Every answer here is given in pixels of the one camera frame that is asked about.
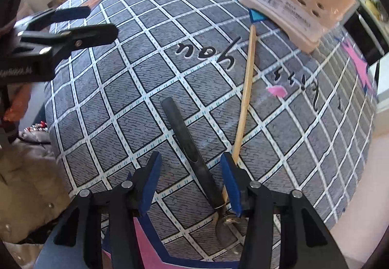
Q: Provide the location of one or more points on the person's left hand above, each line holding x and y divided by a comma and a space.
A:
19, 103

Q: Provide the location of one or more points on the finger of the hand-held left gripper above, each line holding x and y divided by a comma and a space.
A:
70, 13
91, 35

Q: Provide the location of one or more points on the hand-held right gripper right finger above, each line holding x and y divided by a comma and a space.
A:
231, 184

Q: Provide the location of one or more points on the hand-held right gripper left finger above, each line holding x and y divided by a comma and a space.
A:
151, 184

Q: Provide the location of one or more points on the black built-in oven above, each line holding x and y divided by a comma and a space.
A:
364, 41

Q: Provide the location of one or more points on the beige plastic utensil holder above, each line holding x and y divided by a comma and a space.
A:
304, 10

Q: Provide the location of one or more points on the beige garment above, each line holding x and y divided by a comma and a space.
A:
27, 190

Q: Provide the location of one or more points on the plain wooden chopstick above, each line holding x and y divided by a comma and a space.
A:
247, 89

